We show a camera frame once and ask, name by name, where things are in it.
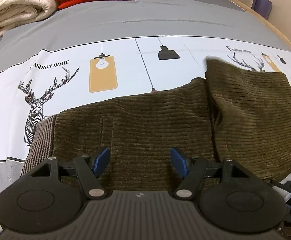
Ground purple board against wall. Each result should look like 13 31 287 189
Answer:
251 0 273 20

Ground olive green corduroy pants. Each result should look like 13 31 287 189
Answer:
22 58 291 191

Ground printed grey white bedsheet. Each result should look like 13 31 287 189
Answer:
0 0 291 238

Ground wooden bed frame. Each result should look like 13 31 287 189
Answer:
230 0 291 47

